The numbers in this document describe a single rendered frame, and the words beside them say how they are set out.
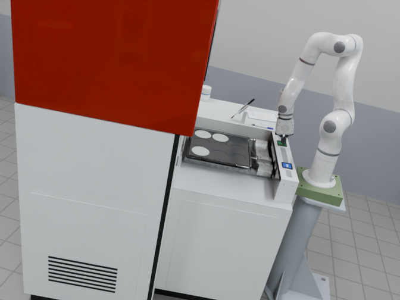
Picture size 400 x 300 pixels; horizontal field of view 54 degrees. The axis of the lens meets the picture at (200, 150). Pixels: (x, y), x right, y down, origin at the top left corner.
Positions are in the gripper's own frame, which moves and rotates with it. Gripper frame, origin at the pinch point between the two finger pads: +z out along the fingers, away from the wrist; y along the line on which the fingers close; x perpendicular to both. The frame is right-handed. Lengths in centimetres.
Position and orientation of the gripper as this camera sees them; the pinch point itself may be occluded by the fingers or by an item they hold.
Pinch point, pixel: (283, 140)
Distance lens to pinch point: 241.0
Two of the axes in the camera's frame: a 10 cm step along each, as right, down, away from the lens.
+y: 10.0, 0.1, -0.8
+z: 0.3, 8.8, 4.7
